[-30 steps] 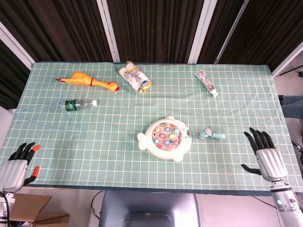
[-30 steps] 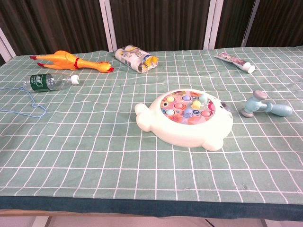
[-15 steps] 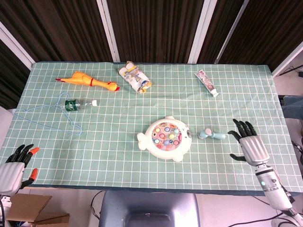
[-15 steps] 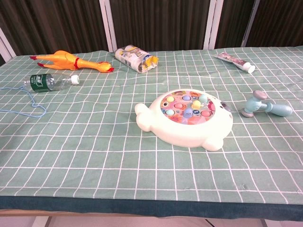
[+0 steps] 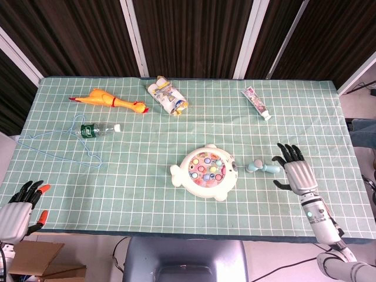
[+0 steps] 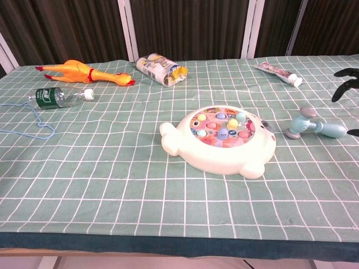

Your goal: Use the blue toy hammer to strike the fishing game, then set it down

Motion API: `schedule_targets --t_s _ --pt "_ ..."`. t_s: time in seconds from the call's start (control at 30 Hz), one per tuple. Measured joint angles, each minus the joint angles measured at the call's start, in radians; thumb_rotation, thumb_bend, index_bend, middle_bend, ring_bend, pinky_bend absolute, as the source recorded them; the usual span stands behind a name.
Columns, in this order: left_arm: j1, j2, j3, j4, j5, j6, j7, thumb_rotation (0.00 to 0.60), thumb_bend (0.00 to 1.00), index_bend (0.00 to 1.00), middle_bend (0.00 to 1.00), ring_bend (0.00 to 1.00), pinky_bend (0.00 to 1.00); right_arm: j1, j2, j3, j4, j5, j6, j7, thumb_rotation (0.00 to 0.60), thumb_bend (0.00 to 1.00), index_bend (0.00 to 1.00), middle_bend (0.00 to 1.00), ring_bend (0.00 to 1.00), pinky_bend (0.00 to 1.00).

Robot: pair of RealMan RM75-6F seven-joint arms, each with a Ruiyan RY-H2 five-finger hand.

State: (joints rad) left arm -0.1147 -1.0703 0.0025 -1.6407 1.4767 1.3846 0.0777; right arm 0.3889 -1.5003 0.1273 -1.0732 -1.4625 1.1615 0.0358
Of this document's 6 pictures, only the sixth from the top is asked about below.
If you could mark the green checked tablecloth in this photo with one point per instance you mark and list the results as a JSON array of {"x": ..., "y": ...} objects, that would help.
[{"x": 112, "y": 182}]

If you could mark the light blue toy hammer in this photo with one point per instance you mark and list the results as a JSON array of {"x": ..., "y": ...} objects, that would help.
[{"x": 304, "y": 123}]

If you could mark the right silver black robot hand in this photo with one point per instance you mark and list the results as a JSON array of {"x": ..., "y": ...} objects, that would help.
[{"x": 343, "y": 87}]

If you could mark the white partition frame post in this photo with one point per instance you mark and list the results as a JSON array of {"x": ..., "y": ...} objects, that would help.
[
  {"x": 8, "y": 54},
  {"x": 128, "y": 30},
  {"x": 296, "y": 28},
  {"x": 252, "y": 28}
]

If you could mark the yellow rubber chicken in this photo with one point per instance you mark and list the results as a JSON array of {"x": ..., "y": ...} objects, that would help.
[{"x": 78, "y": 73}]

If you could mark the white yellow snack bag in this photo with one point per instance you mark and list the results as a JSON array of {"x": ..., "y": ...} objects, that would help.
[{"x": 157, "y": 68}]

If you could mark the white fishing game toy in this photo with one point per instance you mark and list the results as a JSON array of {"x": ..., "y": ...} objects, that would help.
[{"x": 213, "y": 157}]

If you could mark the toothpaste tube white cap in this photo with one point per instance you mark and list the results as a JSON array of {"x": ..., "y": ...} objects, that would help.
[{"x": 277, "y": 72}]

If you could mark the clear bottle green label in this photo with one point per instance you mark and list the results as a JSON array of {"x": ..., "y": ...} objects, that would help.
[{"x": 56, "y": 97}]

